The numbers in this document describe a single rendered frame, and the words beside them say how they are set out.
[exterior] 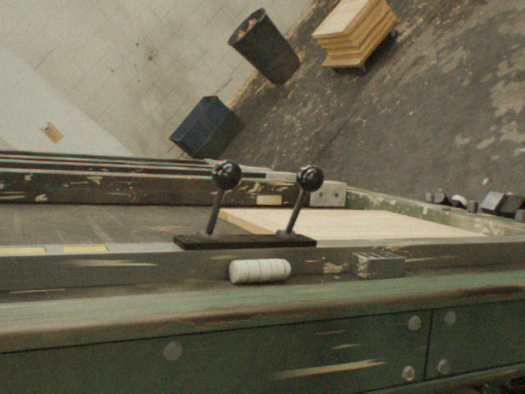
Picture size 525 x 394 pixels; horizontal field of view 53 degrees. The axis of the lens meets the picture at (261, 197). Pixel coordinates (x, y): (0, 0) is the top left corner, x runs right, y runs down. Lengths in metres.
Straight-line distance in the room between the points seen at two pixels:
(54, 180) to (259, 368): 0.92
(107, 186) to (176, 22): 5.08
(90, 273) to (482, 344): 0.45
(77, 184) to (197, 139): 4.02
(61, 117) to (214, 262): 4.09
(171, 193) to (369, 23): 3.21
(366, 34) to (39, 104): 2.68
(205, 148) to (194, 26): 1.65
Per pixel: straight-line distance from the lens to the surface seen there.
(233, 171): 0.63
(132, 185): 1.33
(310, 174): 0.68
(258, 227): 1.02
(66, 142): 4.74
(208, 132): 5.32
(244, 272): 0.67
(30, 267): 0.64
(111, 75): 6.15
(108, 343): 0.41
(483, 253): 0.99
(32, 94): 4.71
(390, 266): 0.79
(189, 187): 1.37
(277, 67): 5.50
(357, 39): 4.28
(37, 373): 0.41
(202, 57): 6.36
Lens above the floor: 1.75
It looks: 25 degrees down
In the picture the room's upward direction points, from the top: 47 degrees counter-clockwise
